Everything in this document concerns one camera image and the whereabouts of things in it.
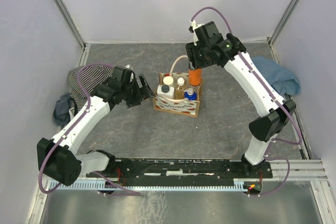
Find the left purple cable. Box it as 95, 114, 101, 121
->
38, 63, 141, 197

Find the blue cloth right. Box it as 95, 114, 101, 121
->
252, 56, 301, 96

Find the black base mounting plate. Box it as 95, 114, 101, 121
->
101, 158, 273, 187

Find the orange pump bottle blue top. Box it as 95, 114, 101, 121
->
188, 62, 202, 86

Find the dark blue cloth left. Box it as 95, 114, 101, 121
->
53, 93, 77, 126

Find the light blue cable duct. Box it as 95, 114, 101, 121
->
49, 179, 250, 190

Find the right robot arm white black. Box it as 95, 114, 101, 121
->
186, 20, 296, 173

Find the aluminium frame rail front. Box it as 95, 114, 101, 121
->
38, 158, 329, 182

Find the clear amber liquid bottle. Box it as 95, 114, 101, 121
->
175, 77, 186, 100

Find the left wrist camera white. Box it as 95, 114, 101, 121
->
125, 64, 133, 70

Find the striped black white cloth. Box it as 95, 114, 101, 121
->
68, 65, 113, 111

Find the pale green bottle cream cap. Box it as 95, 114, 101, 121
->
162, 76, 174, 87

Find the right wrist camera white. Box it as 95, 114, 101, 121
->
189, 20, 204, 46

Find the blue pump bottle front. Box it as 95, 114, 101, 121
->
184, 88, 197, 101

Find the right aluminium corner post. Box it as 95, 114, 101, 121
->
268, 0, 300, 47

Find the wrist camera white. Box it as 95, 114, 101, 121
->
189, 20, 204, 46
125, 64, 133, 70

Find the white bottle dark grey cap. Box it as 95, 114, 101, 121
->
156, 84, 175, 99

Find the left aluminium corner post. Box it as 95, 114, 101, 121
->
53, 0, 86, 48

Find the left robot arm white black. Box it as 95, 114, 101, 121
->
37, 67, 154, 186

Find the aluminium corner post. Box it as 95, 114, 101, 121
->
53, 0, 86, 48
268, 0, 300, 47

